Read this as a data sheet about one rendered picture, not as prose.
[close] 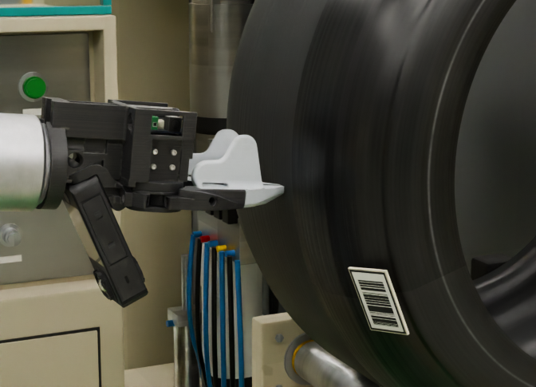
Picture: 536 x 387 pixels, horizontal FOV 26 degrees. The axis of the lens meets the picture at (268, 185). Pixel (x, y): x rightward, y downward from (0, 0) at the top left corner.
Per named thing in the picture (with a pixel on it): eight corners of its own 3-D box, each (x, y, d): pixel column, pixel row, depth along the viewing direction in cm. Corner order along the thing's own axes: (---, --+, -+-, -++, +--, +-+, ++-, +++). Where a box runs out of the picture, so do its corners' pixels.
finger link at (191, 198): (253, 193, 93) (150, 190, 90) (251, 211, 94) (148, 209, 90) (230, 183, 98) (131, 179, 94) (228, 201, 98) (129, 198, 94)
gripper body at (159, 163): (207, 113, 91) (57, 104, 86) (197, 220, 93) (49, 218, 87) (173, 103, 98) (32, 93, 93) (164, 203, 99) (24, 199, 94)
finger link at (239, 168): (304, 140, 96) (201, 134, 92) (297, 210, 97) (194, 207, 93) (288, 134, 99) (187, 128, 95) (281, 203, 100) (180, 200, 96)
